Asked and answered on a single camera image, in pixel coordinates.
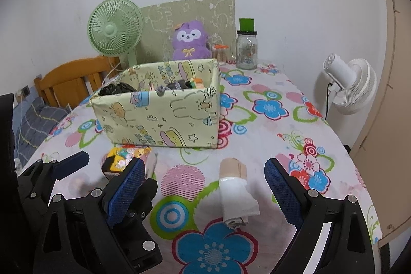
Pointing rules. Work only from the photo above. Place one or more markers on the black bag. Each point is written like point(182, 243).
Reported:
point(117, 89)

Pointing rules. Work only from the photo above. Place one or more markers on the grey plaid bedding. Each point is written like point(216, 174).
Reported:
point(35, 126)

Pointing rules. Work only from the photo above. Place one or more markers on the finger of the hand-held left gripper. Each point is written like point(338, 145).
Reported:
point(141, 200)
point(72, 161)

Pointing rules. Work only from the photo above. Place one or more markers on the purple plush toy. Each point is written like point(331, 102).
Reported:
point(189, 36)

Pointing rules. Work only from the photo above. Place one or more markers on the small glass toothpick holder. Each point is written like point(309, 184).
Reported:
point(221, 54)

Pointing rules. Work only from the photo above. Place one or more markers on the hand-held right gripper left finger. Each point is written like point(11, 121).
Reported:
point(125, 193)

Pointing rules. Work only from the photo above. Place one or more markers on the white standing fan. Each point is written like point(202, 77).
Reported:
point(340, 71)

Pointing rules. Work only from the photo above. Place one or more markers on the green and orange carton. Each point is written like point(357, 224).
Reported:
point(196, 83)

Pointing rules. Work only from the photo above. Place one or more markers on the cartoon patterned storage box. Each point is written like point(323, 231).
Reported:
point(160, 120)

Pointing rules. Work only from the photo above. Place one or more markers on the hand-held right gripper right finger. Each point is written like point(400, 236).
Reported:
point(282, 193)

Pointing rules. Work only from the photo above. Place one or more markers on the green cartoon patterned board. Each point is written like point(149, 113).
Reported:
point(160, 14)

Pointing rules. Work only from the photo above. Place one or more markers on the glass jar with green lid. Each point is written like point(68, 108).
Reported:
point(246, 52)

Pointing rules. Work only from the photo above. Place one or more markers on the wall socket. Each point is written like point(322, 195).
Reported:
point(25, 90)

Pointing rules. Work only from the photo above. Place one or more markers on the beige door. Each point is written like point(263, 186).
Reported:
point(391, 68)

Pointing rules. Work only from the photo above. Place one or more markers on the green desk fan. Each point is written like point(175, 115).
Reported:
point(109, 28)

